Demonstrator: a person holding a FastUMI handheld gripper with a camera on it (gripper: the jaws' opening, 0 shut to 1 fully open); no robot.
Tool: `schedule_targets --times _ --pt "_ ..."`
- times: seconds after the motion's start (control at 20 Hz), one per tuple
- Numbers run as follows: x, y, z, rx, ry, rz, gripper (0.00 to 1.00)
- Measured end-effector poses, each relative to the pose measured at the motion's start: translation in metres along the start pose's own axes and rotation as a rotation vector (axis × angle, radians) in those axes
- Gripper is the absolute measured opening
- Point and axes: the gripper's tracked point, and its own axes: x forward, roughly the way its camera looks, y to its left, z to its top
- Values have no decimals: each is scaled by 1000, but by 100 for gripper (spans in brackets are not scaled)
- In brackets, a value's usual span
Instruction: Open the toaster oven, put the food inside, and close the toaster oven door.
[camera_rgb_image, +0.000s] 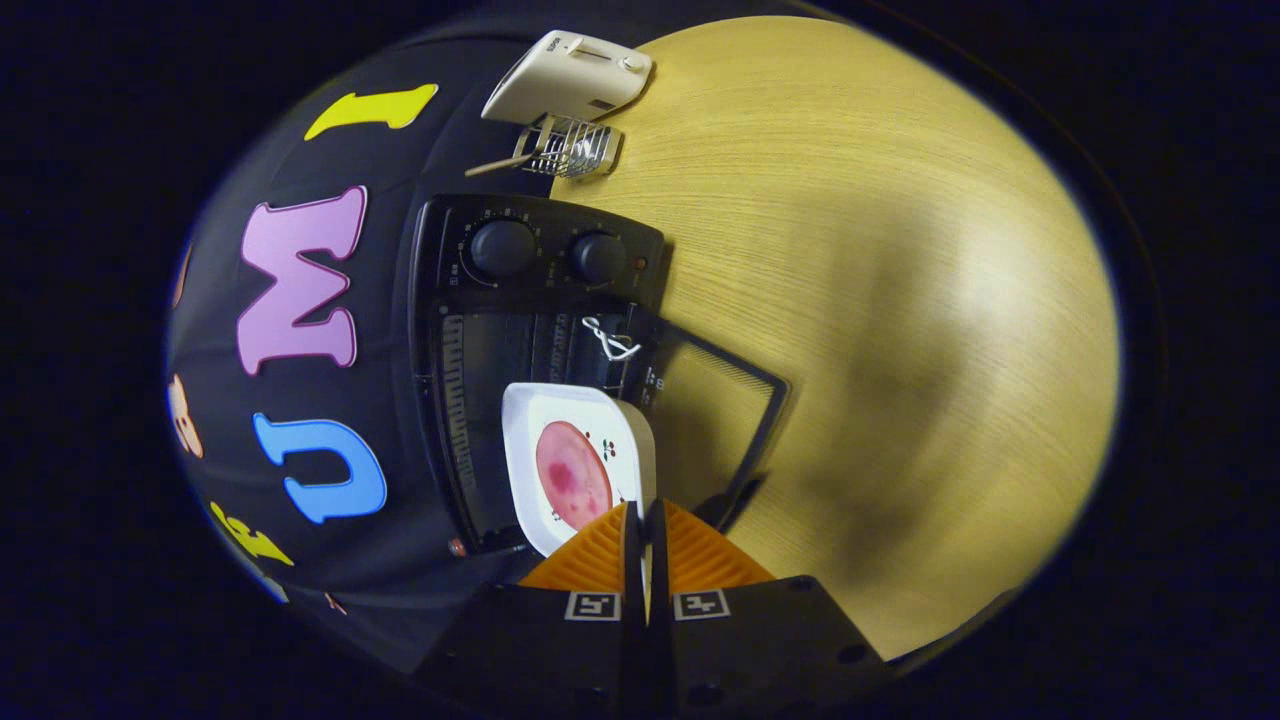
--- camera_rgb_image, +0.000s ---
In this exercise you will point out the wooden stick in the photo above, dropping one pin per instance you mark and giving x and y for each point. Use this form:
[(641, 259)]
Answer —
[(495, 165)]

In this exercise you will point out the white toaster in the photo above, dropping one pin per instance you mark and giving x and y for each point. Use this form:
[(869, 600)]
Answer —
[(570, 80)]

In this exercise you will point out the pink ham slice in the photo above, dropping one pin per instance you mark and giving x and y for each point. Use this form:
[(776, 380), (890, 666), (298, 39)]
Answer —
[(572, 475)]

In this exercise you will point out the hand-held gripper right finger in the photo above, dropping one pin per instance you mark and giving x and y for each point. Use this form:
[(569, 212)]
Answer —
[(760, 650)]

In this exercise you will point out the black toaster oven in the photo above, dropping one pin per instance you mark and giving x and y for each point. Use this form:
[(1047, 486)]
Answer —
[(500, 250)]

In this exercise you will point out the white square plate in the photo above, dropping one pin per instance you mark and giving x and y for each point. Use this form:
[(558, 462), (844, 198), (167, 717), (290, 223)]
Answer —
[(630, 440)]

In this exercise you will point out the black backdrop cloth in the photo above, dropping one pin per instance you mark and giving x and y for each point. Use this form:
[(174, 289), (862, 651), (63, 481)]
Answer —
[(300, 160)]

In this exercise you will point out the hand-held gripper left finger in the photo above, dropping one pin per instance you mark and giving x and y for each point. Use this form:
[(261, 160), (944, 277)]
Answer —
[(560, 650)]

